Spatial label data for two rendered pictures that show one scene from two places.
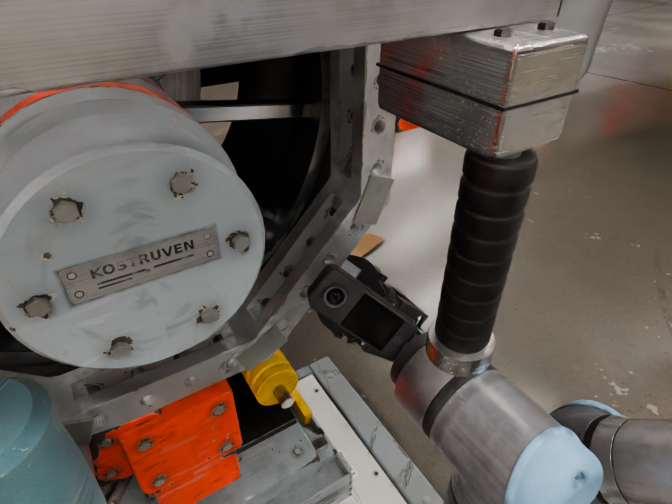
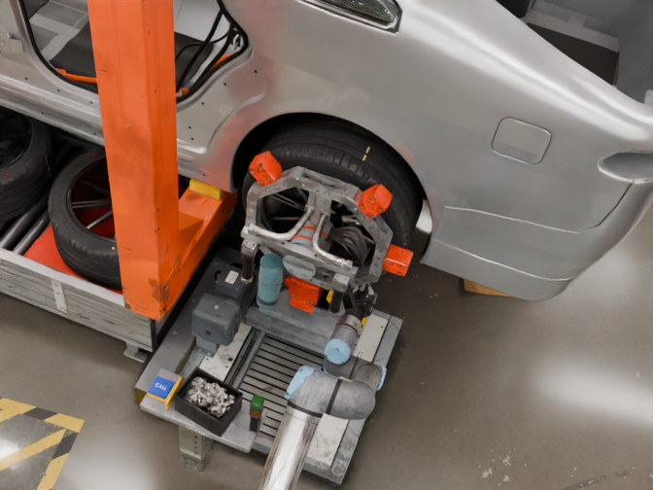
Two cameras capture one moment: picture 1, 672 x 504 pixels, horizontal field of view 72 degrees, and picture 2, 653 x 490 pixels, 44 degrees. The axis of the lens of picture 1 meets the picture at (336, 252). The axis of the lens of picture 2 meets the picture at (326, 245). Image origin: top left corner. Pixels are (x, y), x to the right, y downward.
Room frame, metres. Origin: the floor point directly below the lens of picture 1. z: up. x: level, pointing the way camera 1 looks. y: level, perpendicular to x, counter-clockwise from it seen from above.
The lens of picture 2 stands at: (-1.04, -1.20, 3.14)
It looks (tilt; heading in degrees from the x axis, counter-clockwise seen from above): 50 degrees down; 44
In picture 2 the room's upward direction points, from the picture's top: 11 degrees clockwise
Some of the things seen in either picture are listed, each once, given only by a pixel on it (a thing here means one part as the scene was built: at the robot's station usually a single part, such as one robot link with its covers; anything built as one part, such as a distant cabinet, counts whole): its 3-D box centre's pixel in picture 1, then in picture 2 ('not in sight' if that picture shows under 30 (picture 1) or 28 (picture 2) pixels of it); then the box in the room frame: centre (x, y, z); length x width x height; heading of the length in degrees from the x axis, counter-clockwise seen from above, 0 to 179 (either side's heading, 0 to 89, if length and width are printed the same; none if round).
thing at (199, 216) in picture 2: not in sight; (192, 210); (0.07, 0.62, 0.69); 0.52 x 0.17 x 0.35; 32
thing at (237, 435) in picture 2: not in sight; (203, 409); (-0.28, -0.02, 0.44); 0.43 x 0.17 x 0.03; 122
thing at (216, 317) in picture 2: not in sight; (229, 303); (0.13, 0.42, 0.26); 0.42 x 0.18 x 0.35; 32
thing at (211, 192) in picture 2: not in sight; (211, 180); (0.21, 0.72, 0.71); 0.14 x 0.14 x 0.05; 32
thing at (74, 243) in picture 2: not in sight; (130, 214); (-0.03, 0.98, 0.39); 0.66 x 0.66 x 0.24
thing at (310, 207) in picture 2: not in sight; (283, 213); (0.17, 0.20, 1.03); 0.19 x 0.18 x 0.11; 32
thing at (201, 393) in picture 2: not in sight; (208, 401); (-0.27, -0.03, 0.51); 0.20 x 0.14 x 0.13; 113
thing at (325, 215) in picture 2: not in sight; (336, 232); (0.28, 0.04, 1.03); 0.19 x 0.18 x 0.11; 32
